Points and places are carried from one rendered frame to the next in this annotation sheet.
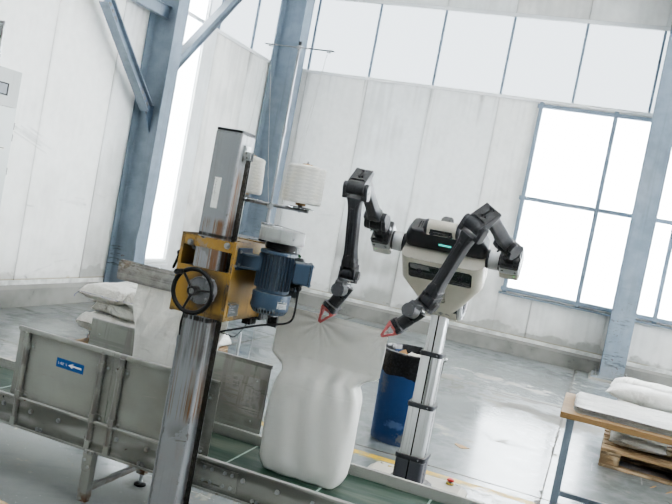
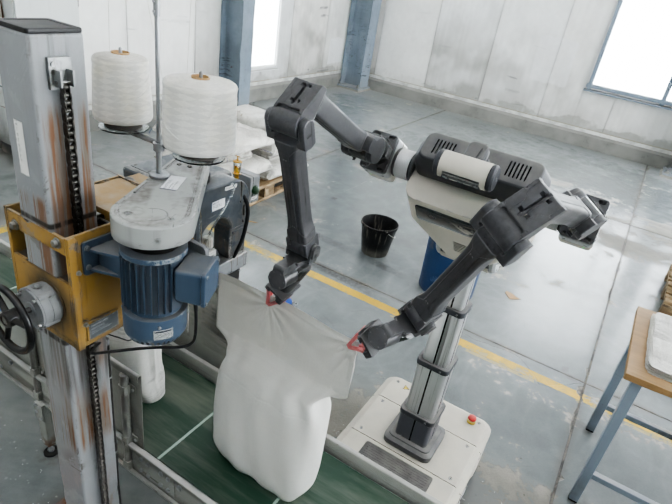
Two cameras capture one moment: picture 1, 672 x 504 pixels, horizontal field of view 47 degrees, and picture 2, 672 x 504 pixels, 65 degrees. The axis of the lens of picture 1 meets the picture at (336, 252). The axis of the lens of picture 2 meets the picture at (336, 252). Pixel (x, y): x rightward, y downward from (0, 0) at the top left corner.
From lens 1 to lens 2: 2.10 m
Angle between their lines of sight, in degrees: 27
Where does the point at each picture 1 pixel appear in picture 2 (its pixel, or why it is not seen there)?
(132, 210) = (235, 23)
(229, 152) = (18, 73)
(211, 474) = (148, 468)
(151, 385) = not seen: hidden behind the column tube
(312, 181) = (199, 117)
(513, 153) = not seen: outside the picture
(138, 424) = not seen: hidden behind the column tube
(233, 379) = (212, 310)
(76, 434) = (28, 380)
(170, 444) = (67, 466)
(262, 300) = (130, 327)
